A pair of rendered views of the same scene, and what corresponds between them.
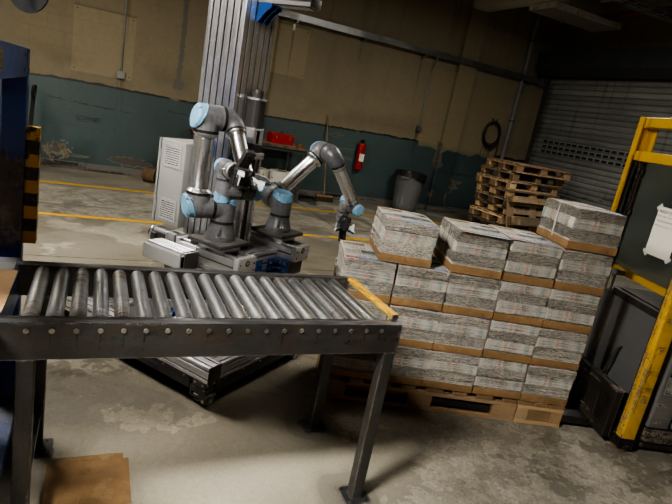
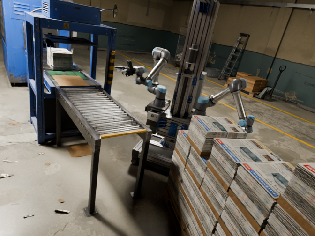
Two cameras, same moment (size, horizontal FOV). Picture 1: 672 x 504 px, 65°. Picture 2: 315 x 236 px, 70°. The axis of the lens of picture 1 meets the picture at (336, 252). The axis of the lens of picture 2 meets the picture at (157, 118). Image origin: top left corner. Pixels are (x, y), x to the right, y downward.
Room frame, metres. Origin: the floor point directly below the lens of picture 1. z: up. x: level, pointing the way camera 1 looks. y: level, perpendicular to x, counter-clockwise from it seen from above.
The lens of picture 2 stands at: (1.99, -1.89, 1.74)
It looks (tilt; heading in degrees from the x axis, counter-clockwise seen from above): 23 degrees down; 76
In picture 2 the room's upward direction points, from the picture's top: 11 degrees clockwise
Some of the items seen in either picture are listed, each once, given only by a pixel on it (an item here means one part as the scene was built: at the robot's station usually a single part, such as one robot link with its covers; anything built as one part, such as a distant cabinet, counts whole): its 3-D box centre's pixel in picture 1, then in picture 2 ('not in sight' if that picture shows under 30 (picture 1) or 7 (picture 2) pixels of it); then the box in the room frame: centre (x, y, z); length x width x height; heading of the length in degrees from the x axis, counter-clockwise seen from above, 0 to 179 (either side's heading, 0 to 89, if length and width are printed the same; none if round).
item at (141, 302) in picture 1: (140, 297); (88, 98); (1.75, 0.65, 0.77); 0.47 x 0.05 x 0.05; 26
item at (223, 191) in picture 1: (226, 190); (139, 79); (2.29, 0.52, 1.12); 0.11 x 0.08 x 0.11; 127
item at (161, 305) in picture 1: (159, 297); (90, 100); (1.78, 0.60, 0.77); 0.47 x 0.05 x 0.05; 26
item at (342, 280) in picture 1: (202, 284); (117, 108); (2.09, 0.53, 0.74); 1.34 x 0.05 x 0.12; 116
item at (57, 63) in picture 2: not in sight; (59, 58); (1.17, 1.85, 0.93); 0.38 x 0.30 x 0.26; 116
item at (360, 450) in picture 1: (369, 425); (93, 182); (1.92, -0.27, 0.34); 0.06 x 0.06 x 0.68; 26
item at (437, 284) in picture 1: (425, 329); (213, 206); (2.91, -0.60, 0.42); 1.17 x 0.39 x 0.83; 96
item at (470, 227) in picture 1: (476, 228); (247, 149); (2.91, -0.74, 1.06); 0.37 x 0.29 x 0.01; 6
